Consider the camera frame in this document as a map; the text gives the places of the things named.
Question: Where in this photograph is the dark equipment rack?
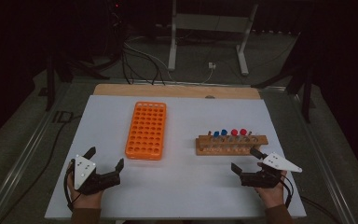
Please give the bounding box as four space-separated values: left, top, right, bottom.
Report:
103 0 131 62

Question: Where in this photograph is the orange plastic tube rack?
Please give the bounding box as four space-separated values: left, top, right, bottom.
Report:
124 101 168 161

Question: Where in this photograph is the white metal stand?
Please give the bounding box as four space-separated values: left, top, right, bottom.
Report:
167 0 260 77

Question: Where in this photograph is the short black floor cable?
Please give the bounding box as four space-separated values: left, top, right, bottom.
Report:
301 195 340 224

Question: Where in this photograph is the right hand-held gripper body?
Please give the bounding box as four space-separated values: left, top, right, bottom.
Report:
240 151 303 189

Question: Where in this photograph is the black tripod stand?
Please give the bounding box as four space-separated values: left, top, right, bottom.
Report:
45 50 110 112
251 31 317 124

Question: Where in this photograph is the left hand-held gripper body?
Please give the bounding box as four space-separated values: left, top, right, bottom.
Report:
73 154 121 196

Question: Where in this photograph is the black floor cable bundle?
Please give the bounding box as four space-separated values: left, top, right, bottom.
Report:
121 40 166 86

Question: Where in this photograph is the white table mat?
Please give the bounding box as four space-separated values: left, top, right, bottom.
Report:
44 94 308 220

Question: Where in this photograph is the person's right hand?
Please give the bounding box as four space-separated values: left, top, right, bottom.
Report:
255 169 289 209

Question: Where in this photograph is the person's left hand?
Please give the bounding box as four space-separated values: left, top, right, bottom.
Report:
66 168 104 210

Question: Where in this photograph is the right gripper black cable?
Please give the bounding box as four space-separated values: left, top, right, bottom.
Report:
279 174 295 209

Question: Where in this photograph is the wooden tube rack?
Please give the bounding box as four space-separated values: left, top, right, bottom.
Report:
195 133 269 157

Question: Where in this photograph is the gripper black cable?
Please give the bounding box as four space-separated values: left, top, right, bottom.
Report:
62 158 76 213
279 174 295 209

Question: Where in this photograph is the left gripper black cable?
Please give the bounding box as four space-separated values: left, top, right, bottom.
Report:
62 158 76 213

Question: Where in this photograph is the long black floor cable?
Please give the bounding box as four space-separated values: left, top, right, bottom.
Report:
0 114 84 224

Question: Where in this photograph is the white plug cable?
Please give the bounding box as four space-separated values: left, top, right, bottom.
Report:
200 68 214 85

